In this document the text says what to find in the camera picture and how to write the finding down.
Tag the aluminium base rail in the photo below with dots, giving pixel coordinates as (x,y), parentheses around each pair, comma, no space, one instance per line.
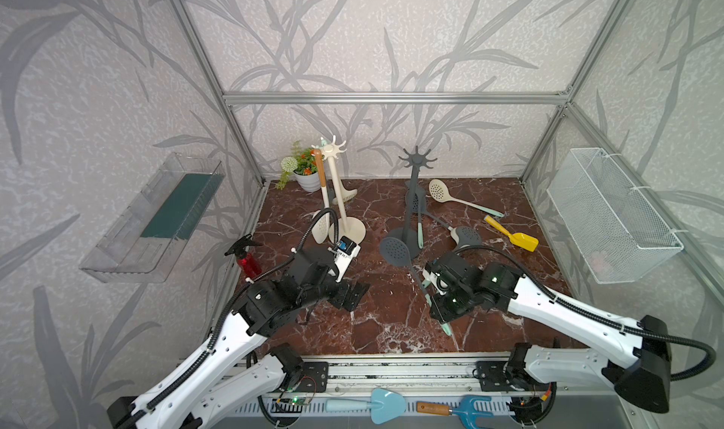
(446,374)

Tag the red spray bottle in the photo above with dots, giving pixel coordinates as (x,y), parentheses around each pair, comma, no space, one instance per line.
(246,261)

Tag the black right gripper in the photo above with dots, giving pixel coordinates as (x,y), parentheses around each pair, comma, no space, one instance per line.
(437,312)

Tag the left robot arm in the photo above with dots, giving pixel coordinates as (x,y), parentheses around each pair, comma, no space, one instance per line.
(197,394)

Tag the cream utensil rack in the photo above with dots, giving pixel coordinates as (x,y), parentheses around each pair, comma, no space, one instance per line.
(351,227)

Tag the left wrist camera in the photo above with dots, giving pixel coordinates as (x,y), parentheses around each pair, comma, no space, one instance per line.
(346,250)

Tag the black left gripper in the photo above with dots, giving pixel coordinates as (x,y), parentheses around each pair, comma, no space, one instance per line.
(354,298)

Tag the white wire wall basket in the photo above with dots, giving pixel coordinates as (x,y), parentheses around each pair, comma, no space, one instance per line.
(619,234)

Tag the white pot with flowers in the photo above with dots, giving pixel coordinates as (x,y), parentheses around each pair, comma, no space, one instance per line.
(300,165)

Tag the grey slotted spatula mint handle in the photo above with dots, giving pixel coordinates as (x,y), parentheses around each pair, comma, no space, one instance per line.
(420,236)

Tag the blue garden fork wooden handle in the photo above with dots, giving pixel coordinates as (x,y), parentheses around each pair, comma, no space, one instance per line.
(465,411)

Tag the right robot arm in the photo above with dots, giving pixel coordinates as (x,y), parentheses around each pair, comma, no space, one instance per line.
(637,359)

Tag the clear plastic wall tray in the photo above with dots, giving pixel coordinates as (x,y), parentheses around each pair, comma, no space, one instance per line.
(146,241)

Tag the dark grey utensil rack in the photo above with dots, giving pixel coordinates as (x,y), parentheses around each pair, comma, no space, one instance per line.
(411,232)

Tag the yellow plastic scoop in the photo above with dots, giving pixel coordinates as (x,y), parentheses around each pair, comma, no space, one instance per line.
(521,240)

